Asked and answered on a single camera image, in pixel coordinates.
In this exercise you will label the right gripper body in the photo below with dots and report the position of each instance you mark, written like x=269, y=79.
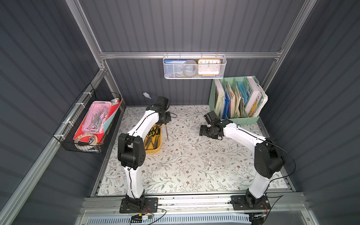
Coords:
x=204, y=131

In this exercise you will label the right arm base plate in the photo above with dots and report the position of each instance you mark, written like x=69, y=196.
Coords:
x=243, y=202

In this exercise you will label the pink plastic case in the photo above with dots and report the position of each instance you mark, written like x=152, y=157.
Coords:
x=95, y=117

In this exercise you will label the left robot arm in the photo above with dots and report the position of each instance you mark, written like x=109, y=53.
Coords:
x=131, y=150

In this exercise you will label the yellow storage box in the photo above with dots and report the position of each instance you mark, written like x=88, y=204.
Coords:
x=152, y=141

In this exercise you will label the aluminium rail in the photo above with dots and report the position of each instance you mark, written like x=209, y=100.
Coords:
x=218, y=202

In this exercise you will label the blue desk lamp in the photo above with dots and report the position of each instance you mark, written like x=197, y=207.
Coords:
x=147, y=95

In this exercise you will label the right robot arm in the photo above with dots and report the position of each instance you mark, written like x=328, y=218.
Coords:
x=267, y=157

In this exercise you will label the white book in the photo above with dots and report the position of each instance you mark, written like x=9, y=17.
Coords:
x=253, y=96

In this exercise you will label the grey tape roll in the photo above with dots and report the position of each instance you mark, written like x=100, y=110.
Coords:
x=190, y=68

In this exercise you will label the yellow white clock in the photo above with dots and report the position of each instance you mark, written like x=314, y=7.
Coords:
x=209, y=67

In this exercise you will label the black wire basket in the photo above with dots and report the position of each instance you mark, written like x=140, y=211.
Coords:
x=66, y=134

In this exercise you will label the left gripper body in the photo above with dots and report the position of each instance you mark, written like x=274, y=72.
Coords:
x=164, y=118

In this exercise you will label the green file organizer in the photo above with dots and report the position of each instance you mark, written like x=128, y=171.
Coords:
x=228, y=98

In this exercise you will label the white wire basket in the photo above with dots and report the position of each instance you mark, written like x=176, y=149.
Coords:
x=196, y=57

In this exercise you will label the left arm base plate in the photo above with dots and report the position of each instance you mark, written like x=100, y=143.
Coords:
x=142, y=205

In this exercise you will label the blue box in basket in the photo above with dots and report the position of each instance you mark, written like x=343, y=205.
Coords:
x=173, y=67

